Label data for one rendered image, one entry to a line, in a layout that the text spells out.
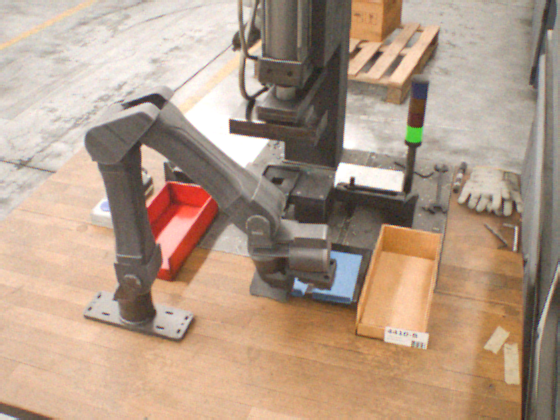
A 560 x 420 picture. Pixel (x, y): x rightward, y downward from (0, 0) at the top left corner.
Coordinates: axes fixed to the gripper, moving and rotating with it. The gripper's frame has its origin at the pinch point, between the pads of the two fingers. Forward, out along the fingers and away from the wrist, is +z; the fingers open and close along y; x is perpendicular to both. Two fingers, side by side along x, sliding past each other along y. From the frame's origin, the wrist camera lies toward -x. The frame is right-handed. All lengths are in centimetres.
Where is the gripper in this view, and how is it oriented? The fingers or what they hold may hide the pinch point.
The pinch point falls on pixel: (282, 287)
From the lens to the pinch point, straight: 119.8
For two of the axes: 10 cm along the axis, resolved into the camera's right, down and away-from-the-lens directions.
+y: 2.8, -8.7, 4.0
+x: -9.5, -1.9, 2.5
